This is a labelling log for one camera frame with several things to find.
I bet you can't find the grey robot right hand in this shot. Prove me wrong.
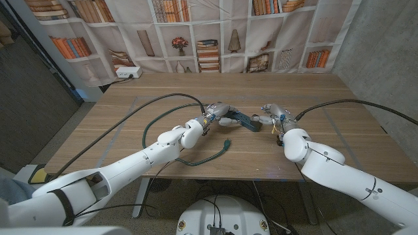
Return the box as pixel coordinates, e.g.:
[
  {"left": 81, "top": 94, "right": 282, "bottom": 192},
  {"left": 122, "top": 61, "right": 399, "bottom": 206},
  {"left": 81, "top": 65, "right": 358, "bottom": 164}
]
[{"left": 251, "top": 103, "right": 300, "bottom": 135}]

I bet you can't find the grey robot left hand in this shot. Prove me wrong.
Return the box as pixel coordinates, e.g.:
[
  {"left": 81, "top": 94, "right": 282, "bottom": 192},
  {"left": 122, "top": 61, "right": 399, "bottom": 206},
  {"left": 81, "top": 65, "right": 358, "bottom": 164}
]
[{"left": 195, "top": 102, "right": 245, "bottom": 136}]

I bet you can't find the dark green power strip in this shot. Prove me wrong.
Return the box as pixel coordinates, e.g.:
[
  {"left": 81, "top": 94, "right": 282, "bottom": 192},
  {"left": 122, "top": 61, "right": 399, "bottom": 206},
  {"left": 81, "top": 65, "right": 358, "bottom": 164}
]
[{"left": 228, "top": 110, "right": 263, "bottom": 133}]

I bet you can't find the dark green power cord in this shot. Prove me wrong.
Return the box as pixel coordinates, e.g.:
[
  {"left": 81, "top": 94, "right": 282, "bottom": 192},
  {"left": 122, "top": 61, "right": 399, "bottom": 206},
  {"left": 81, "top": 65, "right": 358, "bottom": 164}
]
[{"left": 142, "top": 102, "right": 232, "bottom": 167}]

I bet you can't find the grey metal table leg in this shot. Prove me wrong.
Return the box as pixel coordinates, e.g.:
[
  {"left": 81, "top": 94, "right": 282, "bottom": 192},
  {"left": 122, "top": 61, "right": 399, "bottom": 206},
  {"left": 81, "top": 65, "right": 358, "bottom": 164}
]
[
  {"left": 132, "top": 178, "right": 151, "bottom": 219},
  {"left": 298, "top": 181, "right": 319, "bottom": 226}
]

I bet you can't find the printed bookshelf backdrop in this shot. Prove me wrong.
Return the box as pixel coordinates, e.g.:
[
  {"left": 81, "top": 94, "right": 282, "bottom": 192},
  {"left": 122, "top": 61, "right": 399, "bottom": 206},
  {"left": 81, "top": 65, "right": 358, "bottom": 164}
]
[{"left": 24, "top": 0, "right": 362, "bottom": 87}]

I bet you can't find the white outlet box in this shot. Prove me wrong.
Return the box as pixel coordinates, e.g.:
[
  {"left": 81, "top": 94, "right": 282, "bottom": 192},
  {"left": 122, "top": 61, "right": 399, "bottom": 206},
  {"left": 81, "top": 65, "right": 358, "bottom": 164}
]
[{"left": 115, "top": 66, "right": 144, "bottom": 79}]

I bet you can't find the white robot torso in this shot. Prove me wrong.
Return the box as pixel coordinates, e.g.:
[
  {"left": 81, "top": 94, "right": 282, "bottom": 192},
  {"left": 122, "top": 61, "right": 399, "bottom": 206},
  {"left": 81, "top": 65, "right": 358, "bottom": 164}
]
[{"left": 175, "top": 195, "right": 271, "bottom": 235}]

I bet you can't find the dark grey partition panel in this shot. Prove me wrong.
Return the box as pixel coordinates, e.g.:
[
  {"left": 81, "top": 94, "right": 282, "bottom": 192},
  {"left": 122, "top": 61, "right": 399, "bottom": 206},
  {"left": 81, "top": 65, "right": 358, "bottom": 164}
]
[{"left": 0, "top": 6, "right": 82, "bottom": 174}]

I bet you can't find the yellow floor object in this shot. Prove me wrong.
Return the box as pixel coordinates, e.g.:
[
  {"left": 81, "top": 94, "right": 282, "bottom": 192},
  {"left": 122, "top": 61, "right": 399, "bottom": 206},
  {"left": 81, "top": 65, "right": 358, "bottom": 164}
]
[{"left": 27, "top": 164, "right": 50, "bottom": 184}]

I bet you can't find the person's blue jeans leg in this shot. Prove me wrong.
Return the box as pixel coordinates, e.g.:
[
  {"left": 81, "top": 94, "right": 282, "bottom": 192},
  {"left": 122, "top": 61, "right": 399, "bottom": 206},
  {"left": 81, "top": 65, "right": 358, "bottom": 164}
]
[{"left": 0, "top": 178, "right": 33, "bottom": 206}]

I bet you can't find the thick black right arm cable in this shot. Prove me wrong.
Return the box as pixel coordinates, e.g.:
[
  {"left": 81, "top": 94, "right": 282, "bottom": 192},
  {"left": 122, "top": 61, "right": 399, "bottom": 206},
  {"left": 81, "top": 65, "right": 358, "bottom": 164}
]
[{"left": 295, "top": 99, "right": 418, "bottom": 127}]

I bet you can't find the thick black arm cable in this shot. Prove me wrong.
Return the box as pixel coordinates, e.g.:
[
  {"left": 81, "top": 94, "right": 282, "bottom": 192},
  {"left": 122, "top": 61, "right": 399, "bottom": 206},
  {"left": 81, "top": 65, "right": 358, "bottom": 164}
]
[
  {"left": 295, "top": 99, "right": 418, "bottom": 127},
  {"left": 47, "top": 93, "right": 206, "bottom": 182}
]

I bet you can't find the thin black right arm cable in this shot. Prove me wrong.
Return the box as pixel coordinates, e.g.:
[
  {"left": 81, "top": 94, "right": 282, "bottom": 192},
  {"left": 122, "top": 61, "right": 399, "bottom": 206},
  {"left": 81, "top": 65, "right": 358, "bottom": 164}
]
[{"left": 293, "top": 161, "right": 337, "bottom": 235}]

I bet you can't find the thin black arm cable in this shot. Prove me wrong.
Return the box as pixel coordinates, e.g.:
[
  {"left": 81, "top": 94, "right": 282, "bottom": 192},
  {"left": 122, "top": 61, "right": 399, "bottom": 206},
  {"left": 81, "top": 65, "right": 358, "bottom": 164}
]
[
  {"left": 63, "top": 148, "right": 184, "bottom": 226},
  {"left": 293, "top": 161, "right": 337, "bottom": 235}
]

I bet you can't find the black torso cable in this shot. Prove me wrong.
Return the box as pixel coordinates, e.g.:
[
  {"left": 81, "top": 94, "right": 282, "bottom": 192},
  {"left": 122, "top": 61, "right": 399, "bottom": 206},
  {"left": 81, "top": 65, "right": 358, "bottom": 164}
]
[{"left": 195, "top": 189, "right": 223, "bottom": 228}]

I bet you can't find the black outlet box cable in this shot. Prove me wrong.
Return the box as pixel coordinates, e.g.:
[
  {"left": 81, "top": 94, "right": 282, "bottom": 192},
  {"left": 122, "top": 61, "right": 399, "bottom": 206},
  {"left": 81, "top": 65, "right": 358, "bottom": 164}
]
[{"left": 97, "top": 74, "right": 133, "bottom": 92}]

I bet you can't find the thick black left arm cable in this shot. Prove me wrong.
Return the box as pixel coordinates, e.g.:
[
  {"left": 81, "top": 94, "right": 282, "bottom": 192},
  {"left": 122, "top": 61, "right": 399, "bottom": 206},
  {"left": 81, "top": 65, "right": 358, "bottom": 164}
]
[{"left": 47, "top": 93, "right": 206, "bottom": 182}]

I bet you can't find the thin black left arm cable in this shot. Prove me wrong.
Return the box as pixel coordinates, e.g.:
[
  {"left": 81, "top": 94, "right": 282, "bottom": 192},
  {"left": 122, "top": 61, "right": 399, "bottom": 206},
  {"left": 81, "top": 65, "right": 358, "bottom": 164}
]
[{"left": 63, "top": 148, "right": 184, "bottom": 226}]

